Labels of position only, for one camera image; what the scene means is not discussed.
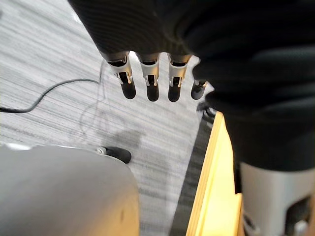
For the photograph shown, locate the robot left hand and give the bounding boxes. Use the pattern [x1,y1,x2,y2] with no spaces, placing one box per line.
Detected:
[67,0,315,236]

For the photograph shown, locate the dark robot foot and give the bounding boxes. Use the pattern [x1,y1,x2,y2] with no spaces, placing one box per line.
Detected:
[96,146,132,164]

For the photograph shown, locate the silver robot leg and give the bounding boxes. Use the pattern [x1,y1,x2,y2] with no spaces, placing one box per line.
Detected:
[0,144,140,236]

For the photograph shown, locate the black floor cable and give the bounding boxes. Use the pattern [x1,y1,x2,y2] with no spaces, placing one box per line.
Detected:
[0,78,99,114]

